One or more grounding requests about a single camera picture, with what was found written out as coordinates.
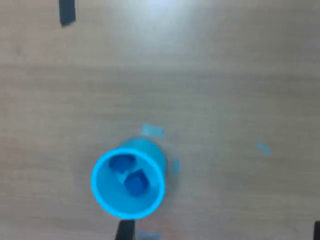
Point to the small blue tape mark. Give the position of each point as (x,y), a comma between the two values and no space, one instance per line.
(264,148)

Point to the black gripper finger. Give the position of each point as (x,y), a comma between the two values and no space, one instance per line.
(317,231)
(126,231)

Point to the black tape strip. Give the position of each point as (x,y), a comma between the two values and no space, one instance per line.
(67,12)

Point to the blue plastic cup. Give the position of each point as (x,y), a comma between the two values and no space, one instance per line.
(105,190)

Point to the blue cube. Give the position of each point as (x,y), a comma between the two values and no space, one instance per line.
(122,162)
(137,183)

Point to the grey-blue tape piece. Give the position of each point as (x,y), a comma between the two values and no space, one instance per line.
(176,166)
(148,235)
(152,130)

